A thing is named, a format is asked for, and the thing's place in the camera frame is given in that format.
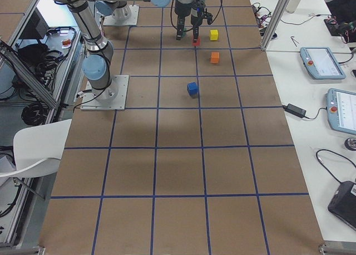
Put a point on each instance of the black power adapter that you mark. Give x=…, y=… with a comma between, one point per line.
x=294, y=110

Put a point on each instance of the black laptop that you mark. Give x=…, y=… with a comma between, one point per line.
x=342, y=205

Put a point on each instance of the red wooden block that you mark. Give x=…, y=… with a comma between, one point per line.
x=196, y=41

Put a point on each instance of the blue wooden block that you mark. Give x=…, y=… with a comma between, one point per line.
x=192, y=89

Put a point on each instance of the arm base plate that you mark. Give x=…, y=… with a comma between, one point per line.
x=113, y=98
x=123, y=17

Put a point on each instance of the white chair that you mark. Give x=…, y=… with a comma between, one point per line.
x=37, y=152

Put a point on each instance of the orange wooden block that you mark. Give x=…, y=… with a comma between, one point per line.
x=215, y=57

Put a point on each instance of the yellow wooden block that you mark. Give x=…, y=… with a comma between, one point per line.
x=214, y=35

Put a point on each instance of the teach pendant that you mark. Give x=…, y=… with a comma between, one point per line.
x=321, y=64
x=341, y=110

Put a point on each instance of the far teach pendant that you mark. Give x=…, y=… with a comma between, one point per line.
x=321, y=64

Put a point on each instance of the near teach pendant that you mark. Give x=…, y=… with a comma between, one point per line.
x=341, y=110

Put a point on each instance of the green wooden block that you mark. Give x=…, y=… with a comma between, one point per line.
x=184, y=32

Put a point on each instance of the aluminium frame post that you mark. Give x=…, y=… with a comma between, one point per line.
x=281, y=6

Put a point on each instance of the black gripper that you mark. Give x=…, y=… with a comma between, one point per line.
x=182, y=9
x=195, y=19

